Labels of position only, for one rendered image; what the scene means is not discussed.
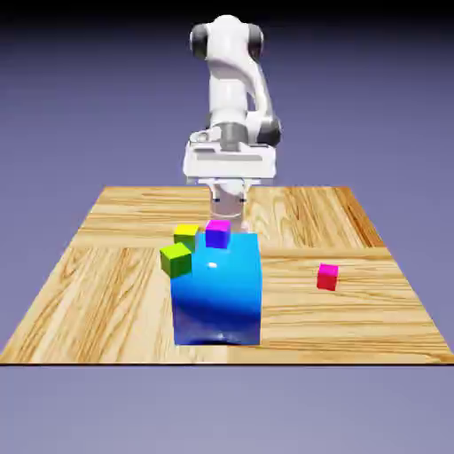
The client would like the small purple cube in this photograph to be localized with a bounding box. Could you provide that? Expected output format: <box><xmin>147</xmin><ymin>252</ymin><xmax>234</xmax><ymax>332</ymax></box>
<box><xmin>204</xmin><ymin>219</ymin><xmax>232</xmax><ymax>250</ymax></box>

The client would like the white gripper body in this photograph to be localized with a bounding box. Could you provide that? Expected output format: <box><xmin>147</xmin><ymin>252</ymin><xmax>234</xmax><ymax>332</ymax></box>
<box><xmin>182</xmin><ymin>140</ymin><xmax>278</xmax><ymax>186</ymax></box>

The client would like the small yellow cube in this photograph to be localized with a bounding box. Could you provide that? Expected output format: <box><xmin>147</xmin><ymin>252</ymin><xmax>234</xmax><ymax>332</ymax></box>
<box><xmin>173</xmin><ymin>223</ymin><xmax>200</xmax><ymax>254</ymax></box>

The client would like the small red cube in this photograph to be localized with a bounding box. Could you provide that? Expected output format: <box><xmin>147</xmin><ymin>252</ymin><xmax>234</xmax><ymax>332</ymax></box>
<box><xmin>316</xmin><ymin>262</ymin><xmax>341</xmax><ymax>293</ymax></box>

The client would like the small green cube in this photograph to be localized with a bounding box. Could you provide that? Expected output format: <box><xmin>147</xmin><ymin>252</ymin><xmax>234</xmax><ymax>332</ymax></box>
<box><xmin>159</xmin><ymin>241</ymin><xmax>193</xmax><ymax>280</ymax></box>

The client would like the large blue box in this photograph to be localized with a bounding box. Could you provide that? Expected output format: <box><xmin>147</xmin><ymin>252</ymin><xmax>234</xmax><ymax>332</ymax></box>
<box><xmin>169</xmin><ymin>231</ymin><xmax>263</xmax><ymax>347</ymax></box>

